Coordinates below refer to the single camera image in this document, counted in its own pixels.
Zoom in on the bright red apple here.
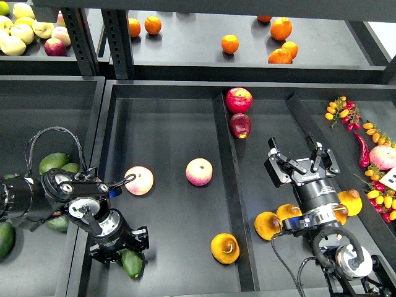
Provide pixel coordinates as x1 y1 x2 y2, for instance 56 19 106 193
225 87 253 114

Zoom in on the cherry tomato bunch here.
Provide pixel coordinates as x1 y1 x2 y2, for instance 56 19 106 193
354 163 395 224
325 96 361 131

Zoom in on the orange on shelf top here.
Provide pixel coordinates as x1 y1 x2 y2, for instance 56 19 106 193
257 15 272 23

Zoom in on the pink apple far right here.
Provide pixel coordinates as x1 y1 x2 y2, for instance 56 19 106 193
369 145 395 170

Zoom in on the pink apple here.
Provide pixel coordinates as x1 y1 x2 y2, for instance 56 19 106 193
369 145 395 170
186 158 213 186
124 166 154 196

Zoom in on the dark red apple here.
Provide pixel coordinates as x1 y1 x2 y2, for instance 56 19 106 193
228 113 252 139

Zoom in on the yellow pear under gripper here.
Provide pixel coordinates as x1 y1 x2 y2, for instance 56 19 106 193
333 204 348 225

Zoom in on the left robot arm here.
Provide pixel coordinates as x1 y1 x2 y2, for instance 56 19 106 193
1 129 149 264

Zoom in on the black tray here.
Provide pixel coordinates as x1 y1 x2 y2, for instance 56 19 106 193
1 75 105 296
67 81 395 296

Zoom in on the large orange on shelf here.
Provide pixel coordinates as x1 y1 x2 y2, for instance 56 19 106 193
270 17 293 41

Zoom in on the pink apple centre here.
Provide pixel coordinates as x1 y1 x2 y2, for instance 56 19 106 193
186 158 213 186

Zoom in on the orange on shelf centre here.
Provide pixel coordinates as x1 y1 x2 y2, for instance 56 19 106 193
221 35 239 54

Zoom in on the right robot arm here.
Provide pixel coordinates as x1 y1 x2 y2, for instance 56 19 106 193
265 134 395 296

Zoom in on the red chili pepper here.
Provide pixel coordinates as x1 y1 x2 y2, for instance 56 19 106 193
354 131 370 168

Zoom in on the orange on shelf left edge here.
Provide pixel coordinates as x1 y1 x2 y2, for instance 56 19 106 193
128 18 141 38

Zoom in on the white label card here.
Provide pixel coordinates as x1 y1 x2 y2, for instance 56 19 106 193
379 167 396 191

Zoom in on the orange on shelf right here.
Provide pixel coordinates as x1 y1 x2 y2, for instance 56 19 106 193
282 41 299 59

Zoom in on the orange on shelf front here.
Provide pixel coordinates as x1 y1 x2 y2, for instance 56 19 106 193
268 48 293 64

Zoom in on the orange tomato bunch middle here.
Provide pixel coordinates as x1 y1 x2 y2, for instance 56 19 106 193
363 122 395 149

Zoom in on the red apple on shelf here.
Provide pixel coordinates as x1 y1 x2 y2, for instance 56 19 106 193
44 38 67 56

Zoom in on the green avocado bottom left edge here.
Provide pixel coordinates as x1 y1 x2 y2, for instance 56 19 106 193
0 222 15 259

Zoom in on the pink apple left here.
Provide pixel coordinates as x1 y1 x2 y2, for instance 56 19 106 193
124 166 154 196

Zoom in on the cherry tomato bunch bottom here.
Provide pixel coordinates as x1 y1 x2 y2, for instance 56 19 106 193
354 163 395 224

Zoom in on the black shelf upright left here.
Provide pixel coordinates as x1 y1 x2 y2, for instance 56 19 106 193
60 7 100 76

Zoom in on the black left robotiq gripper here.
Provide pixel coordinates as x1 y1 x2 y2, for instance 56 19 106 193
88 210 149 267

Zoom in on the green avocado top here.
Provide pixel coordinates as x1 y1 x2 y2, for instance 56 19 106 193
39 152 70 175

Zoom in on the black middle tray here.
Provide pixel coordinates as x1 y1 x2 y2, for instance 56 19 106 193
67 81 395 296

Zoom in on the cherry tomato bunch top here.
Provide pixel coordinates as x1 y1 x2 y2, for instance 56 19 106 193
325 96 361 131

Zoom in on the dark green avocado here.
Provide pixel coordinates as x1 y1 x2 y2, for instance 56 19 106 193
120 249 144 279

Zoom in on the pale peach on shelf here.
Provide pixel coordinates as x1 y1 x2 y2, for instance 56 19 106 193
51 27 71 47

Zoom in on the black left tray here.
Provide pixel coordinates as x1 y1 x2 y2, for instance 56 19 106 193
1 75 105 296

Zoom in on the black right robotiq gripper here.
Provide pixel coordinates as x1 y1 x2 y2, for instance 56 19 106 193
264 132 340 213

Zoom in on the black shelf upright post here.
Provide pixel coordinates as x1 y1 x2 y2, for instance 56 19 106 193
101 9 134 80

